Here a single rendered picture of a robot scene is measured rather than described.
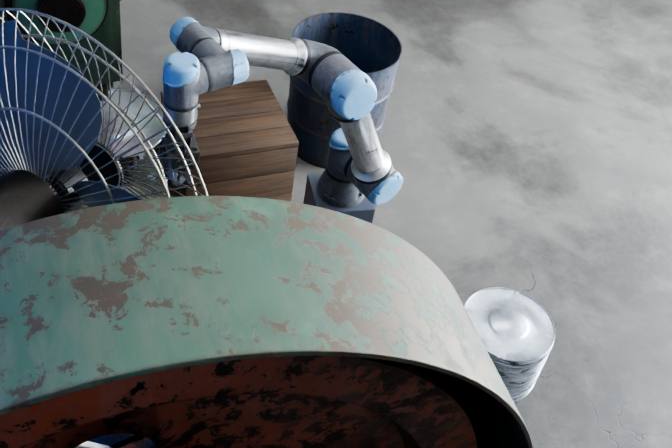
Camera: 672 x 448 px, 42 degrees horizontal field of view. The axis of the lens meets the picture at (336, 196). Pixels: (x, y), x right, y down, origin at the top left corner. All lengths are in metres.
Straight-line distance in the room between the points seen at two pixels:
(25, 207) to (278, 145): 1.80
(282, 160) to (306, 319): 2.39
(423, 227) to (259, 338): 2.68
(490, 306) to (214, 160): 1.03
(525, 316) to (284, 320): 2.17
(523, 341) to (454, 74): 1.76
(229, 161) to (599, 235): 1.48
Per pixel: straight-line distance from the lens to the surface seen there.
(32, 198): 1.35
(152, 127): 2.40
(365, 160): 2.42
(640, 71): 4.66
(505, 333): 2.78
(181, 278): 0.73
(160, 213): 0.78
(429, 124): 3.86
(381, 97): 3.37
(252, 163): 3.06
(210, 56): 1.95
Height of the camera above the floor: 2.28
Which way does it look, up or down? 42 degrees down
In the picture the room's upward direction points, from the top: 10 degrees clockwise
